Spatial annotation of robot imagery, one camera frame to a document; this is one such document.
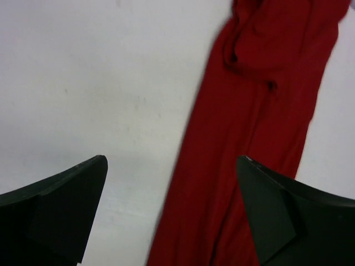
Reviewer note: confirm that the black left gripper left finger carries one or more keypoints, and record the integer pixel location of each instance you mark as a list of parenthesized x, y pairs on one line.
[(49, 222)]

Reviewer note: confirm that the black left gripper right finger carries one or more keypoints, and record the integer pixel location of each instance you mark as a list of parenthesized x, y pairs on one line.
[(292, 223)]

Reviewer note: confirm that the red t shirt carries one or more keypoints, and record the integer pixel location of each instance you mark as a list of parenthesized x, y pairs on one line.
[(257, 98)]

